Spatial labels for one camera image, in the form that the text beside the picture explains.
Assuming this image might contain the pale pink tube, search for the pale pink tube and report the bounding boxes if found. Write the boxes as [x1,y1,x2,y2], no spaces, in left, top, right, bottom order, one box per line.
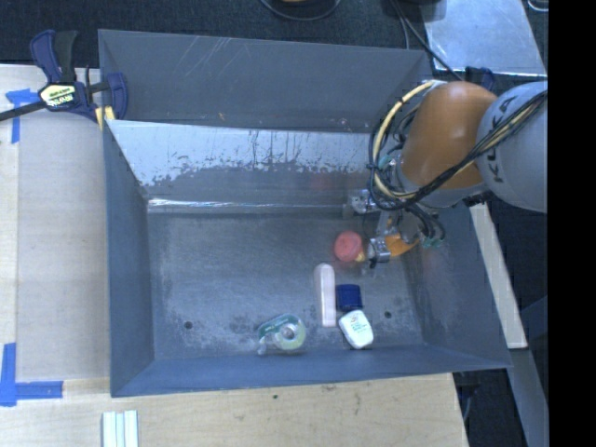
[312,262,338,329]

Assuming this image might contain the green tape dispenser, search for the green tape dispenser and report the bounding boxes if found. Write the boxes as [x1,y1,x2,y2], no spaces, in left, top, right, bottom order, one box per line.
[256,313,308,357]

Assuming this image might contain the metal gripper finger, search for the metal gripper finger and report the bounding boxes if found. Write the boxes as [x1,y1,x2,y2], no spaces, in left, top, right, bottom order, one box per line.
[345,187,379,217]
[367,237,391,269]

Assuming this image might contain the grey metal bin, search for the grey metal bin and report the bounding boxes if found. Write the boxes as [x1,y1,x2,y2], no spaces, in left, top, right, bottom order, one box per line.
[97,29,514,399]

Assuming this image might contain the white floss box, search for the white floss box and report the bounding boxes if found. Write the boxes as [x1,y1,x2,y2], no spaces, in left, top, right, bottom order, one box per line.
[337,309,375,350]

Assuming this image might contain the pink ball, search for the pink ball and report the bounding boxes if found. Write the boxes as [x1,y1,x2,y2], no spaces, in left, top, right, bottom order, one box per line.
[332,230,365,264]

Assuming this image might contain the black cylinder on white bracket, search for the black cylinder on white bracket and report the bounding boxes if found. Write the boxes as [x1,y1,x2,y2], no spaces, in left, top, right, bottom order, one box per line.
[462,189,494,208]

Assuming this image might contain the dark blue cap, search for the dark blue cap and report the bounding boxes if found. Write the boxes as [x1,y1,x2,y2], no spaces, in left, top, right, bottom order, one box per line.
[334,283,365,313]

